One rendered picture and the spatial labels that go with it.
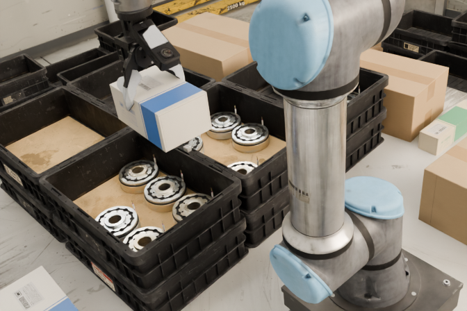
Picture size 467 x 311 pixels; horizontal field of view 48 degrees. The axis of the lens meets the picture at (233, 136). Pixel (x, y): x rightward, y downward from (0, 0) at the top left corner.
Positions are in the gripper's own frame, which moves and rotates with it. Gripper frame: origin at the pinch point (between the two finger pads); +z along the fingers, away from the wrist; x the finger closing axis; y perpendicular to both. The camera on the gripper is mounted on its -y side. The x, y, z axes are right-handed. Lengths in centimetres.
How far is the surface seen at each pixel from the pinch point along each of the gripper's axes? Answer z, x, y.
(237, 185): 17.9, -5.6, -16.9
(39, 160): 27, 19, 43
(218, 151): 27.7, -18.6, 8.4
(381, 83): 18, -62, -12
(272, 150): 27.9, -28.7, -2.3
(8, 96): 57, -2, 160
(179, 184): 24.9, -1.2, 1.2
